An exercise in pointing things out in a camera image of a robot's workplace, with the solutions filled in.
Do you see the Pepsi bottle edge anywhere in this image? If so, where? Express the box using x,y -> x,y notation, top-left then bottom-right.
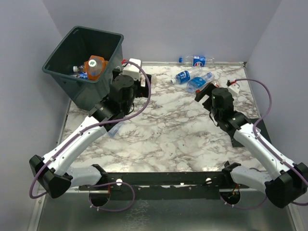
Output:
70,72 -> 88,79

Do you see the clear bottle red print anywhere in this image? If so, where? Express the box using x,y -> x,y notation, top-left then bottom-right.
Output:
195,80 -> 220,93

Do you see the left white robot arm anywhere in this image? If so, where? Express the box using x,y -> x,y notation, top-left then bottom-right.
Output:
29,74 -> 152,198

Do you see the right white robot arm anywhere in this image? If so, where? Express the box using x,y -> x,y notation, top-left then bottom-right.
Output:
195,82 -> 308,208

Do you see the dark green plastic bin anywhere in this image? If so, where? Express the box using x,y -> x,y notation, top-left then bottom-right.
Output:
42,26 -> 124,111

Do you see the light blue label bottle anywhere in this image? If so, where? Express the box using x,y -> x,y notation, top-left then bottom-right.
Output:
186,72 -> 213,93

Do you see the clear bottle behind tea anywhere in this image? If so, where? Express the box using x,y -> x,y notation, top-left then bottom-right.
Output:
151,75 -> 157,85

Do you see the blue label water bottle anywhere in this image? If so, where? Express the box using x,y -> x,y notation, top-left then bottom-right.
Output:
170,67 -> 203,84

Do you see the purple label water bottle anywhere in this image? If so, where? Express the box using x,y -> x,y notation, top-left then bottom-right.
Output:
108,121 -> 124,138

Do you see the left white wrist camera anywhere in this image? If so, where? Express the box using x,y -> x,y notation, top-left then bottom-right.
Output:
122,58 -> 142,81

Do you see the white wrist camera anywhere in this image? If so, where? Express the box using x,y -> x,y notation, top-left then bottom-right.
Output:
227,80 -> 240,97
122,58 -> 142,81

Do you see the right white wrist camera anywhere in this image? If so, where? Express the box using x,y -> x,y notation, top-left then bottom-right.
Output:
227,80 -> 240,97

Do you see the Pepsi bottle at back wall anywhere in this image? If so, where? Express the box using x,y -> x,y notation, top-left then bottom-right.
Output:
179,55 -> 215,66

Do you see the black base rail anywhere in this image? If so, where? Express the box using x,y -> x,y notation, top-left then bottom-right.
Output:
79,171 -> 236,200

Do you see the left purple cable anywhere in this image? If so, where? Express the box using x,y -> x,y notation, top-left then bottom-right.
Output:
29,61 -> 152,212

